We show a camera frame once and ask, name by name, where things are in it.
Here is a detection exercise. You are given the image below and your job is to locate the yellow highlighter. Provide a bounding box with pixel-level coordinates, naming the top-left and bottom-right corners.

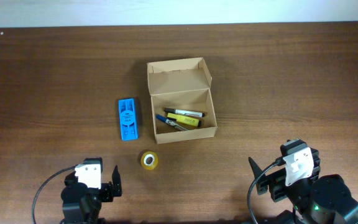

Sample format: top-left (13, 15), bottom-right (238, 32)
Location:
top-left (167, 113), bottom-right (202, 127)

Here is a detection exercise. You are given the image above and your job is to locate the black left camera cable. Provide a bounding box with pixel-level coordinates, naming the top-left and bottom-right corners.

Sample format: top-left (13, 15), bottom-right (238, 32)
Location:
top-left (31, 166), bottom-right (76, 224)

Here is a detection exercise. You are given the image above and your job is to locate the black whiteboard marker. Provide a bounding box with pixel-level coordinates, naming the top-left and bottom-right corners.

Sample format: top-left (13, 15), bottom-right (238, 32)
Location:
top-left (164, 108), bottom-right (205, 118)

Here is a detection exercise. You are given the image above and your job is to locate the black camera cable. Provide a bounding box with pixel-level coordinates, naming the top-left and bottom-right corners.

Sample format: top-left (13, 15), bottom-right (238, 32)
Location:
top-left (247, 157), bottom-right (285, 224)
top-left (31, 166), bottom-right (76, 224)

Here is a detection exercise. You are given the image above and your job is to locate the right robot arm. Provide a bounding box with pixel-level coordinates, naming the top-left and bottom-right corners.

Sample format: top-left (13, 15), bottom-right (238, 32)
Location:
top-left (247, 139), bottom-right (358, 224)

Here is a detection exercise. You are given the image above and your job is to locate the black right camera cable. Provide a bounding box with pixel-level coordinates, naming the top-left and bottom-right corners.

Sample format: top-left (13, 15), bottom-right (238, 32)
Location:
top-left (247, 157), bottom-right (285, 224)

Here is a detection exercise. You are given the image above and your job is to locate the yellow tape roll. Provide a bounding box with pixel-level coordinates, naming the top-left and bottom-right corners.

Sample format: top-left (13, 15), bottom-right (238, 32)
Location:
top-left (140, 151), bottom-right (158, 170)

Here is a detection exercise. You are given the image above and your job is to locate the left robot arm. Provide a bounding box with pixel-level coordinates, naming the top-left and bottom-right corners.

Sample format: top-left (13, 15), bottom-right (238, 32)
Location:
top-left (61, 157), bottom-right (122, 224)

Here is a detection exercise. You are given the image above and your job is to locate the open cardboard box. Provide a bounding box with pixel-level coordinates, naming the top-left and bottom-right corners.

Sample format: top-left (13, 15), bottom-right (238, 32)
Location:
top-left (147, 58), bottom-right (218, 144)

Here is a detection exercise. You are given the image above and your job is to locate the blue whiteboard marker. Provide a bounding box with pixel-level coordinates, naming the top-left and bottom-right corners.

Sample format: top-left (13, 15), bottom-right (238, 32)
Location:
top-left (156, 114), bottom-right (188, 131)

